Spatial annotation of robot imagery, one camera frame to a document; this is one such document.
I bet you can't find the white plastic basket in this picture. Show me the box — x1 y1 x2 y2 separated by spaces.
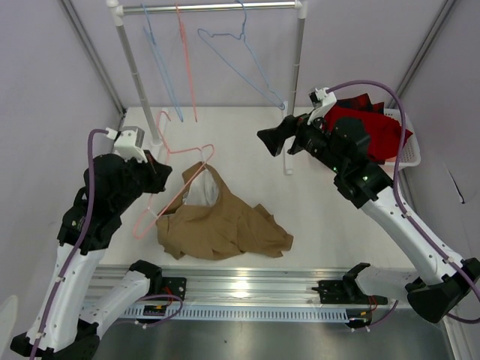
382 108 421 170

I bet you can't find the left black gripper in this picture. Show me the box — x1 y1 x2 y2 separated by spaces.
112 149 171 214

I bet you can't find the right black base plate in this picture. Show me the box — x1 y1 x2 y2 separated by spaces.
311 280 389 305

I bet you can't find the metal clothes rack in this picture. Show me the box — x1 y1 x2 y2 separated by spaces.
104 0 308 176

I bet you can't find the purple cable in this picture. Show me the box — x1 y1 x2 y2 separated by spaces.
329 79 480 333
28 129 185 360

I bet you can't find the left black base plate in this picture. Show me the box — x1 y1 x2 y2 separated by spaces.
160 277 188 301

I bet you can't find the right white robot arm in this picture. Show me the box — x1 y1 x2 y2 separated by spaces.
257 115 479 323

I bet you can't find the leftmost blue wire hanger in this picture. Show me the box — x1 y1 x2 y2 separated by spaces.
141 4 185 122

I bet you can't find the white slotted cable duct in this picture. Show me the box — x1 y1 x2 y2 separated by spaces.
120 304 350 323

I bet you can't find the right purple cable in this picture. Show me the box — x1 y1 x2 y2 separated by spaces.
329 79 480 333

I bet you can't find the aluminium mounting rail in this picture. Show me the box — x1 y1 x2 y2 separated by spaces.
85 264 459 311

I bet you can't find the red folded garment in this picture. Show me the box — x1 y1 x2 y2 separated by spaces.
325 93 401 164

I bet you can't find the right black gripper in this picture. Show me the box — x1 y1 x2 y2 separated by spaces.
258 107 345 174

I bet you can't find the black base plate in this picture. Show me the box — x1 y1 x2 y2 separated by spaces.
160 277 188 301
311 280 389 305

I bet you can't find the right blue wire hanger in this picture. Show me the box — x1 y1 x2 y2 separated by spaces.
196 1 286 110

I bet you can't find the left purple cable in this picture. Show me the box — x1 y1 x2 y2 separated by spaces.
28 129 185 360

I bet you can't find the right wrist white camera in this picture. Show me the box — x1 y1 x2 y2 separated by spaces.
309 87 337 119

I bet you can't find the tan brown skirt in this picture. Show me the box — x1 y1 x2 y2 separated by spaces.
156 162 293 261

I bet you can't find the blue wire hanger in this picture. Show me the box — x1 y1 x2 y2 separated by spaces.
141 4 185 122
196 1 286 110

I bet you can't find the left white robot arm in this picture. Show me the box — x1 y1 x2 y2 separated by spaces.
10 151 173 359

